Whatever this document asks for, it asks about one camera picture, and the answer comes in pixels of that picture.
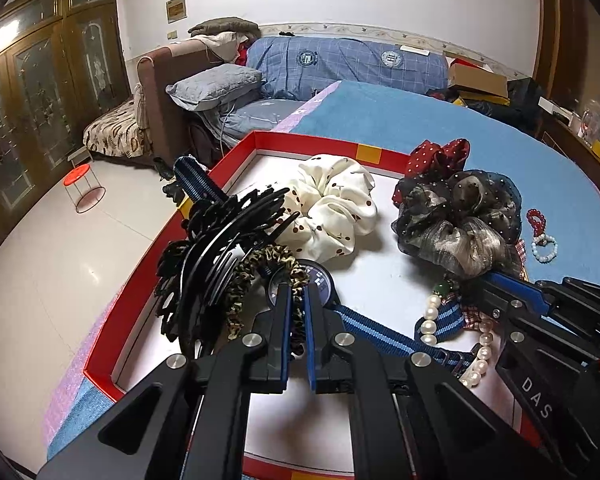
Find red box with white inside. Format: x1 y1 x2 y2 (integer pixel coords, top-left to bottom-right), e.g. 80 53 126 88
82 130 556 480

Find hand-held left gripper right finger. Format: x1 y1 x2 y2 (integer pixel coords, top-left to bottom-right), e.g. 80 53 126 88
302 282 551 480

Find flat white box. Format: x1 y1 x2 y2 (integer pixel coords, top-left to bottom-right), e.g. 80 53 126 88
537 97 576 116

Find wooden sideboard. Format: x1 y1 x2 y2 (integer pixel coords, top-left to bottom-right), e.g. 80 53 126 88
535 105 600 176

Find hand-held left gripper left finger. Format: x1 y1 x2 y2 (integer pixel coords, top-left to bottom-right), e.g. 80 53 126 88
37 282 295 480

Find black beaded hair claw clip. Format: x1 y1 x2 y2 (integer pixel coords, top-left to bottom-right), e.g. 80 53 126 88
154 187 301 356

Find dark sheer scrunchie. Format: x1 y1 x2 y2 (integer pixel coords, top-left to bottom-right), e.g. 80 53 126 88
391 170 523 278

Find red round stool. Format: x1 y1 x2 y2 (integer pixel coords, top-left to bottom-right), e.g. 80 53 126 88
62 164 106 213

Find black bag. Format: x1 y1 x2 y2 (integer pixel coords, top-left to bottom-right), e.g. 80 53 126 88
425 77 546 121

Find white cherry print scrunchie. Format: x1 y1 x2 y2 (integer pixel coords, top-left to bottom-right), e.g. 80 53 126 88
275 154 380 261

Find pearl necklace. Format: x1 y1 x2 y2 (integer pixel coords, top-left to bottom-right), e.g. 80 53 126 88
414 280 496 388

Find wooden wardrobe with glass doors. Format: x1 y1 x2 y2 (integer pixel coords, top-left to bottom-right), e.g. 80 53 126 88
0 0 131 271

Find leopard print scrunchie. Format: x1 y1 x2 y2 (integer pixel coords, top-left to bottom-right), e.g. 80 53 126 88
225 246 311 356

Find grey pillow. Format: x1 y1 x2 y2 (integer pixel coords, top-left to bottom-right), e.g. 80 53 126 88
166 64 263 111

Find pile of clothes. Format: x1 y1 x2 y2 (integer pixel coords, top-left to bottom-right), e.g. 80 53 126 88
189 17 261 61

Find pink plaid scrunchie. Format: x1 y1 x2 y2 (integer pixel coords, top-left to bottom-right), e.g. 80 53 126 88
440 240 531 333

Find red bead bracelet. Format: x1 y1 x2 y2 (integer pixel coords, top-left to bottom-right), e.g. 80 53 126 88
526 208 548 236

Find brown sofa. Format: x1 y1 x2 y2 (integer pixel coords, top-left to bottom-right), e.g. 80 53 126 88
136 40 221 166

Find cardboard box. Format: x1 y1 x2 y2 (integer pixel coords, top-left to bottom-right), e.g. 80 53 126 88
447 57 508 98

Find blue plaid sofa cover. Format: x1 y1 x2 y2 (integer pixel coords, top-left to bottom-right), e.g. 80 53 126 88
245 36 450 101

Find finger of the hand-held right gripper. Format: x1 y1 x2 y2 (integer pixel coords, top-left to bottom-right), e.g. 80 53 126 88
472 271 553 318
482 307 528 348

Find white bead bracelet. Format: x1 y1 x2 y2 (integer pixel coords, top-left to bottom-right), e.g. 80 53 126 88
531 234 559 263

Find leaf print cushion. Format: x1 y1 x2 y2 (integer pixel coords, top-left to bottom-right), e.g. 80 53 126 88
83 95 151 158

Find watch with blue striped strap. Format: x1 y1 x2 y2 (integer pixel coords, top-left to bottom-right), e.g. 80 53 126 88
172 156 473 376

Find clear drinking glass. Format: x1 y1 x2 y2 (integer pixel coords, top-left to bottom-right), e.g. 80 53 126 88
580 109 600 146

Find dark red dotted scrunchie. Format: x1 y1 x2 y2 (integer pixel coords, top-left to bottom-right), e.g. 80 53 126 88
406 137 472 177

